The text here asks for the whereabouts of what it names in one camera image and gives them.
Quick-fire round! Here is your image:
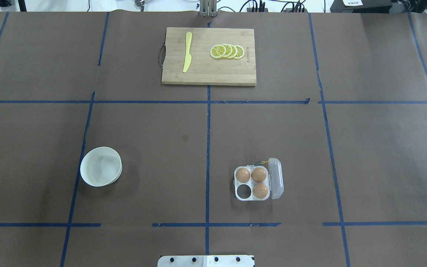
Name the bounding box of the brown egg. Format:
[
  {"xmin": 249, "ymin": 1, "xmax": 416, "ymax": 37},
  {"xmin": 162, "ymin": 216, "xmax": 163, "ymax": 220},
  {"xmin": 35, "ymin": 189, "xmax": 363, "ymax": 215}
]
[
  {"xmin": 253, "ymin": 184, "xmax": 269, "ymax": 199},
  {"xmin": 235, "ymin": 167, "xmax": 251, "ymax": 184},
  {"xmin": 251, "ymin": 166, "xmax": 267, "ymax": 183}
]

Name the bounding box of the clear plastic egg box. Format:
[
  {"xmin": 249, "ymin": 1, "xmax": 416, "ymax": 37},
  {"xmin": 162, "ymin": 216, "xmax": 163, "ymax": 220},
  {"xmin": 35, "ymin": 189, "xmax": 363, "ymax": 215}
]
[{"xmin": 233, "ymin": 158, "xmax": 284, "ymax": 201}]

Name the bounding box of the lemon slice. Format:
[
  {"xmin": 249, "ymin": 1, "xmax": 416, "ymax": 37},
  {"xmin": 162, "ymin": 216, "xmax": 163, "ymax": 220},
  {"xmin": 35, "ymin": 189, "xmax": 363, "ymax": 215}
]
[
  {"xmin": 229, "ymin": 44, "xmax": 236, "ymax": 59},
  {"xmin": 233, "ymin": 45, "xmax": 245, "ymax": 59},
  {"xmin": 222, "ymin": 44, "xmax": 234, "ymax": 59},
  {"xmin": 209, "ymin": 44, "xmax": 227, "ymax": 59}
]

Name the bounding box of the wooden cutting board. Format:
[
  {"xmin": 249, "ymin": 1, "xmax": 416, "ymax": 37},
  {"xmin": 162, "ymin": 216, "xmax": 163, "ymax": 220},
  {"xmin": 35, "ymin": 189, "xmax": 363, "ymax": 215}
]
[{"xmin": 162, "ymin": 27, "xmax": 256, "ymax": 86}]

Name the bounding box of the yellow plastic knife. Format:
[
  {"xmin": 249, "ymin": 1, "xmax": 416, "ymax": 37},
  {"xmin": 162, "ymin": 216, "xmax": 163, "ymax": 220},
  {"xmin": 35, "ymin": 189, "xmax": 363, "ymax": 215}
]
[{"xmin": 183, "ymin": 32, "xmax": 193, "ymax": 73}]

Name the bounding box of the white bowl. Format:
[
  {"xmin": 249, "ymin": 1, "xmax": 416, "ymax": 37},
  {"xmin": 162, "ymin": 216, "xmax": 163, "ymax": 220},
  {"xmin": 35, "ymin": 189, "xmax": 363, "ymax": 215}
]
[{"xmin": 79, "ymin": 146, "xmax": 123, "ymax": 187}]

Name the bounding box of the aluminium frame post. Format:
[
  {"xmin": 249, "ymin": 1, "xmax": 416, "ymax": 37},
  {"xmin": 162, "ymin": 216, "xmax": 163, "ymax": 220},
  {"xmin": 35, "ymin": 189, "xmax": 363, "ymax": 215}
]
[{"xmin": 199, "ymin": 0, "xmax": 218, "ymax": 17}]

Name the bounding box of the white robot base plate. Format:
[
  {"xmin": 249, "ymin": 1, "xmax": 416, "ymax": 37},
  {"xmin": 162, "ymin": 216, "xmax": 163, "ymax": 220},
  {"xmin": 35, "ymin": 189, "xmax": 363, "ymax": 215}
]
[{"xmin": 157, "ymin": 255, "xmax": 255, "ymax": 267}]

